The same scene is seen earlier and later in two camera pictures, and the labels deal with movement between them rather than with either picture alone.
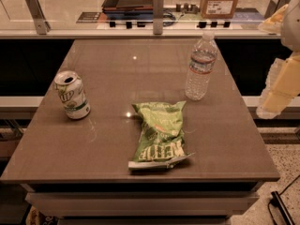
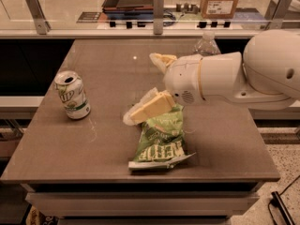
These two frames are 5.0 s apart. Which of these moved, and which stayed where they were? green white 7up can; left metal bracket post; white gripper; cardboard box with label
Moved: white gripper
Stayed: left metal bracket post; green white 7up can; cardboard box with label
